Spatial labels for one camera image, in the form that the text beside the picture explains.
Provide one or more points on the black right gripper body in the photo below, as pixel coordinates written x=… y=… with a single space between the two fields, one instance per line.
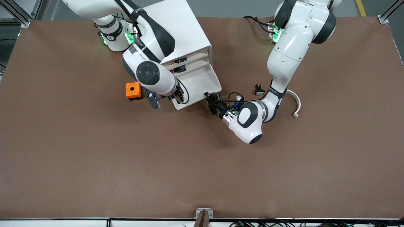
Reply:
x=180 y=93

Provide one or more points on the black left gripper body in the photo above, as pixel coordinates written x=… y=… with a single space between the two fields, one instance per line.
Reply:
x=218 y=109

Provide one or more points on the white plastic drawer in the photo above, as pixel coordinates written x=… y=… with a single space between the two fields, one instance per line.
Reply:
x=199 y=85

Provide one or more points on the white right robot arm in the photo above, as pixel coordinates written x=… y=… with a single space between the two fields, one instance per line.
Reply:
x=151 y=72

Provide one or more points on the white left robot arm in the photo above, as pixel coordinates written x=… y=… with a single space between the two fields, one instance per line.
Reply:
x=284 y=47

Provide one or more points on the black white-lens push button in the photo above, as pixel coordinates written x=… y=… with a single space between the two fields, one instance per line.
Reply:
x=259 y=90

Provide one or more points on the white drawer cabinet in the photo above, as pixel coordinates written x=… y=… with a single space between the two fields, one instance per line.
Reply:
x=186 y=28

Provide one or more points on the red blue component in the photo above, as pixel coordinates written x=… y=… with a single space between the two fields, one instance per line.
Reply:
x=180 y=69

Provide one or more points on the black yellow blue component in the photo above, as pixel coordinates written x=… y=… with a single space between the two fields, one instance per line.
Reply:
x=182 y=59

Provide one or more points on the orange button enclosure box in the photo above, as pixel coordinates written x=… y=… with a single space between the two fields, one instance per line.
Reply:
x=132 y=90

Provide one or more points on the white curved plastic bracket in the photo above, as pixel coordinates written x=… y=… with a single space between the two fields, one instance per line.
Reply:
x=298 y=104

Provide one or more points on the grey metal table bracket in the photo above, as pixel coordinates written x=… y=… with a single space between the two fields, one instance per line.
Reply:
x=199 y=212

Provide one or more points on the aluminium frame profile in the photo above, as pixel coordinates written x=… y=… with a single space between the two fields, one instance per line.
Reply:
x=19 y=15
x=386 y=15

